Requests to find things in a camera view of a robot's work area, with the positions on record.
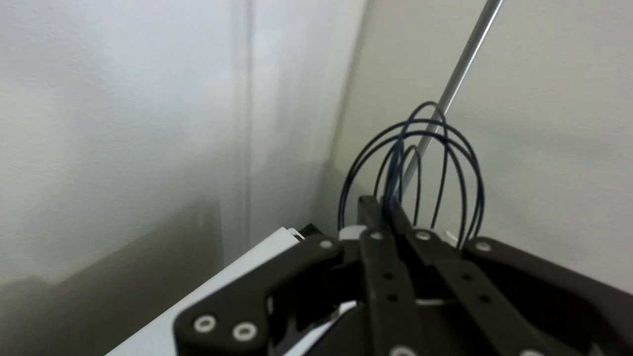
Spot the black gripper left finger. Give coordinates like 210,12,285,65
172,196,396,356

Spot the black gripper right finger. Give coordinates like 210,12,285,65
388,208,633,356

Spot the black wire whisk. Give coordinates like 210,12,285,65
337,101,487,249

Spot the white corner pipe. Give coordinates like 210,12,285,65
402,0,507,186

